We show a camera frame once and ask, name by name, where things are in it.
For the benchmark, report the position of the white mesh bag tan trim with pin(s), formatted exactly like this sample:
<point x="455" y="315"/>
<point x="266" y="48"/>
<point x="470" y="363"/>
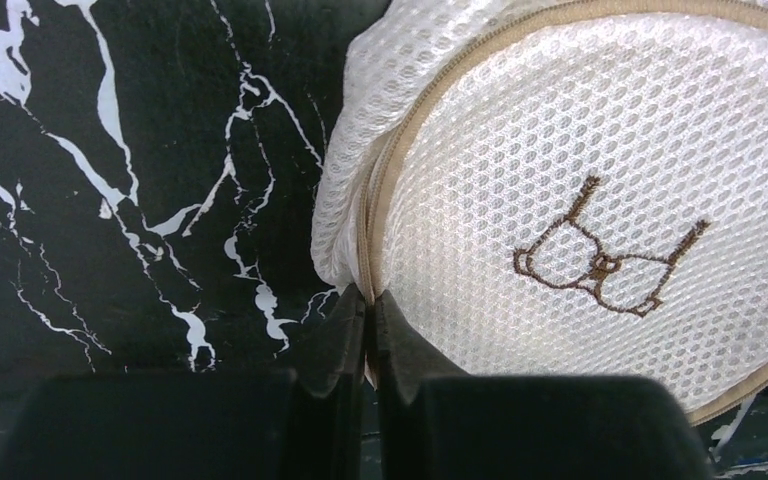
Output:
<point x="561" y="187"/>

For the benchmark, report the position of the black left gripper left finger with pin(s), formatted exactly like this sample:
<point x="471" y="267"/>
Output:
<point x="299" y="418"/>

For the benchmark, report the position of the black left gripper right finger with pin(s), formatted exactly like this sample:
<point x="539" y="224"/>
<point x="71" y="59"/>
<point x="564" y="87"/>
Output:
<point x="439" y="422"/>

